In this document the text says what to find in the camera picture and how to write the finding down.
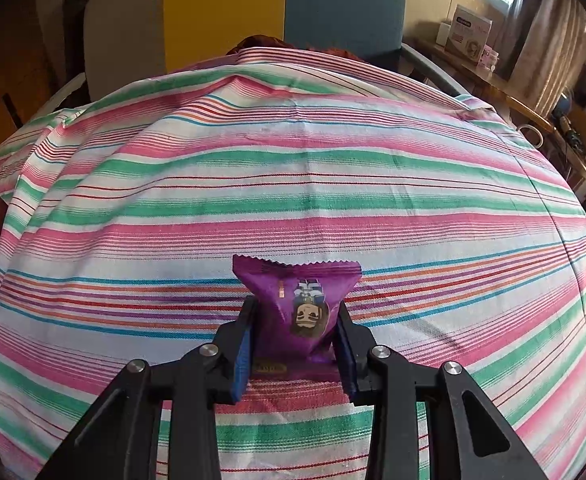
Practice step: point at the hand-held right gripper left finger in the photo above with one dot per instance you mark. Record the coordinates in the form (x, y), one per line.
(240, 360)

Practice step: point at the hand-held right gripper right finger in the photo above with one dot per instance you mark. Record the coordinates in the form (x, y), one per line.
(348, 360)

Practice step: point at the purple snack packet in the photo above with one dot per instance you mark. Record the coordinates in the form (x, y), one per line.
(298, 305)

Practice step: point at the striped bedsheet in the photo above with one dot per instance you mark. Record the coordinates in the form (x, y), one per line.
(323, 185)

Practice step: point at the wooden side table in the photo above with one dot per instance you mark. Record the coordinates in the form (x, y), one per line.
(498, 90)

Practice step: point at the red-brown cloth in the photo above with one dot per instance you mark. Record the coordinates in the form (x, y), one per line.
(263, 42)

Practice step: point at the cluttered metal rack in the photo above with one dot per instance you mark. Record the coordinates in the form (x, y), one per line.
(583, 145)

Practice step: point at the pink jars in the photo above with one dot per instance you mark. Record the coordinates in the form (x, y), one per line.
(489, 60)

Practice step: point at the blue round device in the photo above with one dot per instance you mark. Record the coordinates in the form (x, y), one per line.
(563, 105)

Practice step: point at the white carton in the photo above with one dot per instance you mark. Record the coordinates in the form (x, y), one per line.
(468, 32)

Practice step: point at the grey yellow blue chair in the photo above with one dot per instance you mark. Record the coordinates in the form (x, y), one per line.
(223, 10)

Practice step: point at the patterned curtain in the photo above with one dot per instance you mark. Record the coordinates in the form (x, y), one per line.
(543, 35)

